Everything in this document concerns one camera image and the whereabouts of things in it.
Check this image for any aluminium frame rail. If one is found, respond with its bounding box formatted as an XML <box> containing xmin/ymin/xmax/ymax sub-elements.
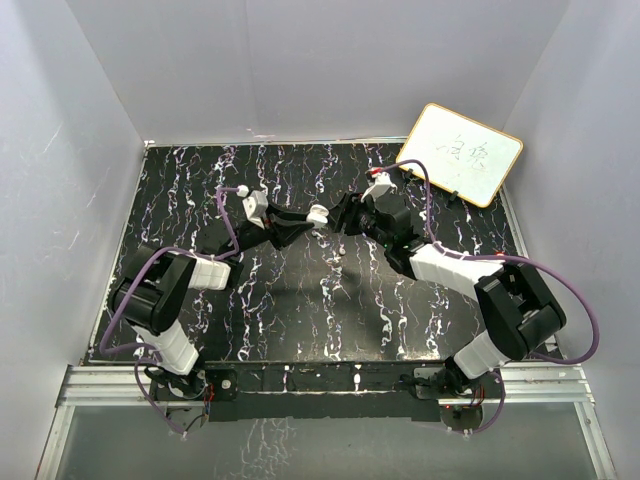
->
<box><xmin>37</xmin><ymin>363</ymin><xmax>617</xmax><ymax>479</ymax></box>

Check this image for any yellow framed whiteboard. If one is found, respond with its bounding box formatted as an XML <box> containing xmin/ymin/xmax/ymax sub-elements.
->
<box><xmin>396</xmin><ymin>103</ymin><xmax>523</xmax><ymax>208</ymax></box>

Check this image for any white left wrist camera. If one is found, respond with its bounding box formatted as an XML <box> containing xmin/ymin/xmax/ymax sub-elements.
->
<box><xmin>237</xmin><ymin>185</ymin><xmax>269</xmax><ymax>229</ymax></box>

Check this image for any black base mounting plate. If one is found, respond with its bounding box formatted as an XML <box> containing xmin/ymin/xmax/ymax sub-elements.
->
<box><xmin>144</xmin><ymin>361</ymin><xmax>505</xmax><ymax>427</ymax></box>

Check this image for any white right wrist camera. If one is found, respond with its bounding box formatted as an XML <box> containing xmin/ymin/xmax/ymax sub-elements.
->
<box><xmin>360</xmin><ymin>168</ymin><xmax>396</xmax><ymax>203</ymax></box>

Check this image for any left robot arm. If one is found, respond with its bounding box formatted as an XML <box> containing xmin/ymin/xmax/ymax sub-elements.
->
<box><xmin>108</xmin><ymin>204</ymin><xmax>328</xmax><ymax>399</ymax></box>

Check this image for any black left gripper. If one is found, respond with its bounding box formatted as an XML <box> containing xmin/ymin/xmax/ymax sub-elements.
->
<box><xmin>229</xmin><ymin>200</ymin><xmax>315</xmax><ymax>259</ymax></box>

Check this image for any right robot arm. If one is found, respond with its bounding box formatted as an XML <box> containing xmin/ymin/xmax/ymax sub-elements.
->
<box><xmin>328</xmin><ymin>193</ymin><xmax>566</xmax><ymax>397</ymax></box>

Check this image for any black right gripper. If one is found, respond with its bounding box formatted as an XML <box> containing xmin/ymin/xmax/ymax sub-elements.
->
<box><xmin>321</xmin><ymin>191</ymin><xmax>391</xmax><ymax>249</ymax></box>

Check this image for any white round charging case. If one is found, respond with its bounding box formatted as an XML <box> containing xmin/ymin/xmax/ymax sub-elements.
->
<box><xmin>306</xmin><ymin>204</ymin><xmax>329</xmax><ymax>229</ymax></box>

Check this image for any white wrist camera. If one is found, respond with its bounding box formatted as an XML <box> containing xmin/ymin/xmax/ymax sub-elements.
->
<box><xmin>237</xmin><ymin>185</ymin><xmax>269</xmax><ymax>229</ymax></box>
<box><xmin>360</xmin><ymin>168</ymin><xmax>396</xmax><ymax>203</ymax></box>

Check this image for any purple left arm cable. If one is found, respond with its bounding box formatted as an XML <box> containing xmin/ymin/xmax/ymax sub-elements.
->
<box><xmin>99</xmin><ymin>185</ymin><xmax>249</xmax><ymax>441</ymax></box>

